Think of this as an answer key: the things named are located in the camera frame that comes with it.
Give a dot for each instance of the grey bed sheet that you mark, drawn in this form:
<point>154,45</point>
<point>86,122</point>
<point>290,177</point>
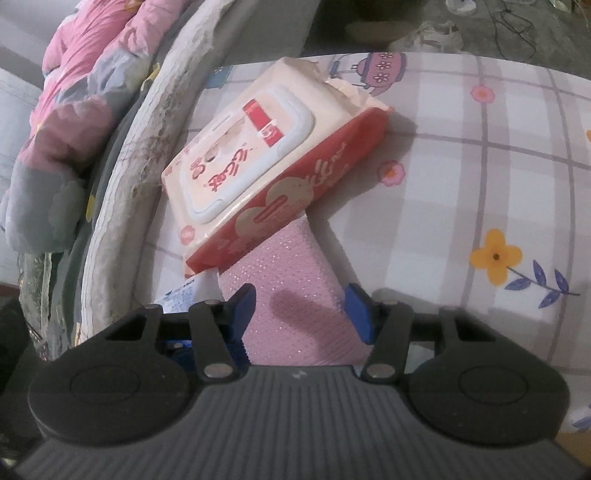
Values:
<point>69,300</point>

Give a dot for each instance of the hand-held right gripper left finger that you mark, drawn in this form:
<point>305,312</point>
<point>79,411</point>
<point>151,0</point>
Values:
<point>242,314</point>

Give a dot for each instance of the pink grey patchwork quilt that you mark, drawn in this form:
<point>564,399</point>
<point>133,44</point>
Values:
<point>74,92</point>

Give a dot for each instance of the pink textured cloth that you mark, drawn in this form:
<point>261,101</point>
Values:
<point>295,277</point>

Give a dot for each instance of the plaid flower print bed sheet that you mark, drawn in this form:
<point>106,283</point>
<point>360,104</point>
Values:
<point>461,161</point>

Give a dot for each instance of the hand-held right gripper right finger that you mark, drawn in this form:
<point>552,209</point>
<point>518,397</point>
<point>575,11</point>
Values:
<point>358,314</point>

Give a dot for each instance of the red cream wet wipes pack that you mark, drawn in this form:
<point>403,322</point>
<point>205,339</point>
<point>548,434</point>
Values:
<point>258,157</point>

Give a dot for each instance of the white fuzzy mattress pad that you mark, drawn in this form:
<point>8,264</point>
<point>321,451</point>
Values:
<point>120,207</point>

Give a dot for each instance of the blue white tissue pack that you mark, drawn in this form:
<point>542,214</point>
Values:
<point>184,295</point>

